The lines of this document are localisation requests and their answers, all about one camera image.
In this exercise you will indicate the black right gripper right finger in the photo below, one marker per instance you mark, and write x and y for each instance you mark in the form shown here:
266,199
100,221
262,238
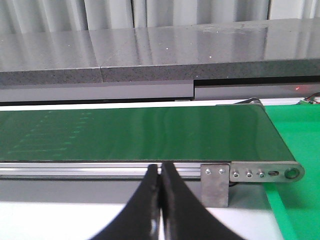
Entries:
184,217

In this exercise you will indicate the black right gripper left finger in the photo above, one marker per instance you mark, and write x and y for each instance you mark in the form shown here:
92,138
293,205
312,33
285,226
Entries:
140,218

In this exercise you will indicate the green conveyor belt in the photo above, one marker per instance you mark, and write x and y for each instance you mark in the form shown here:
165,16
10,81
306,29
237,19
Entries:
234,132

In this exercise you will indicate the green plastic tray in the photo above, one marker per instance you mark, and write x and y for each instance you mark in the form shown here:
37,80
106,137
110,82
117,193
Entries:
296,205

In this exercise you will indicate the grey stone counter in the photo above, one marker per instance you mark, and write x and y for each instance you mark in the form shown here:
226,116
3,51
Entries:
265,59

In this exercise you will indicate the white pleated curtain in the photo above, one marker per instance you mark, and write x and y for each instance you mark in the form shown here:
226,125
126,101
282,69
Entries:
36,16

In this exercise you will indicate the steel conveyor support bracket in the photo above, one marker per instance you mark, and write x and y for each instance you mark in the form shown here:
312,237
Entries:
214,180

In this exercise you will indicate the aluminium conveyor frame rail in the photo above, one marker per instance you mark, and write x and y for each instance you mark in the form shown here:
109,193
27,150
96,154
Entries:
234,171

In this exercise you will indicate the wired green circuit board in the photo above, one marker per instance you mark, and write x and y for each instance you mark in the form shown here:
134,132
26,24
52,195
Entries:
313,99

